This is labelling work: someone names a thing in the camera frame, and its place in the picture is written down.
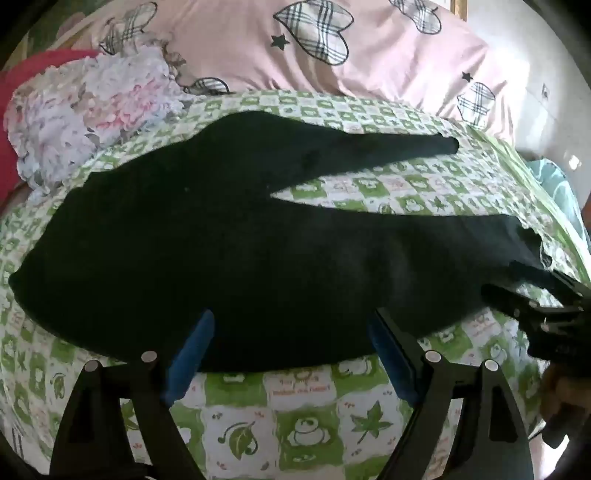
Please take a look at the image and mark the green checked printed blanket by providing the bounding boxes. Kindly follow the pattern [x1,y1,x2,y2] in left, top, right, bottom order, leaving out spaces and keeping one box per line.
[0,88,591,480]

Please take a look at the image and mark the black pants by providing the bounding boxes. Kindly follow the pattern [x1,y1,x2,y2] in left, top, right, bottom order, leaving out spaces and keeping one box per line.
[9,111,555,374]

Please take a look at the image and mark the red cloth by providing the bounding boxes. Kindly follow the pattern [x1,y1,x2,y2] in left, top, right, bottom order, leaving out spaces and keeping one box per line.
[0,48,101,200]

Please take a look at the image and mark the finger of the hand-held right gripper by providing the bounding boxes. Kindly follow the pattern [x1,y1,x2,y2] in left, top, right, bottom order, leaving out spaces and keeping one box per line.
[481,282,548,324]
[509,261,591,308]

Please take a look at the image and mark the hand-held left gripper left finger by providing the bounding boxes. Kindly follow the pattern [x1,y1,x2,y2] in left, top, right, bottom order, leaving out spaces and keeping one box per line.
[48,308,216,480]

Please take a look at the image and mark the teal cloth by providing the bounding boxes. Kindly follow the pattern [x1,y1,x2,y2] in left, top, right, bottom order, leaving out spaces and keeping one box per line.
[526,158,591,259]

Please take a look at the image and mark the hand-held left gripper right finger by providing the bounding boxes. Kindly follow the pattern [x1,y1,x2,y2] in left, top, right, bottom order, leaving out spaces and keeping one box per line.
[368,307,536,480]

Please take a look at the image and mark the pink quilt with plaid hearts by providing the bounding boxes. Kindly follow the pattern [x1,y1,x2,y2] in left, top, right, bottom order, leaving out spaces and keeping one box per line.
[60,0,518,145]

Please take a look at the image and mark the person's right hand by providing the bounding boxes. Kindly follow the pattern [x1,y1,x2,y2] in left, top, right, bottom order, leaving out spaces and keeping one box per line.
[539,362,591,448]

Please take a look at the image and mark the floral ruffled pillow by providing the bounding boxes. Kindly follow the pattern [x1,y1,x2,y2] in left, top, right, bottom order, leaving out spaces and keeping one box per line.
[2,48,191,192]

